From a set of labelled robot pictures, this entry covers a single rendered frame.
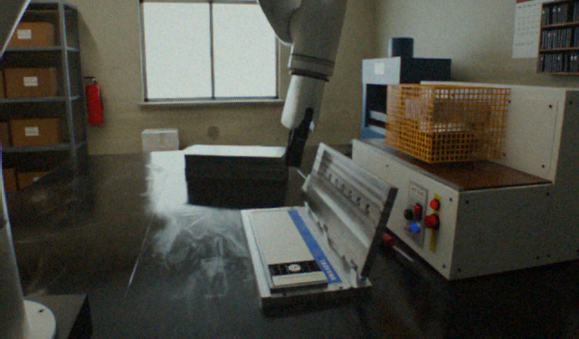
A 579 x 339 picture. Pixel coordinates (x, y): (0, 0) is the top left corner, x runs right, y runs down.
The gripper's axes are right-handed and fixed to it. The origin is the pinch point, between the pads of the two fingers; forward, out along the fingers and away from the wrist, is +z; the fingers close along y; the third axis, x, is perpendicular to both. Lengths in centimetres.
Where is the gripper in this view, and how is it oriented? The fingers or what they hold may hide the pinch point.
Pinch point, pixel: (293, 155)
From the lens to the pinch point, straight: 73.4
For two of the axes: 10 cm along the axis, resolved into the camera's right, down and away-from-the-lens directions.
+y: 2.0, 1.9, -9.6
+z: -2.0, 9.7, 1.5
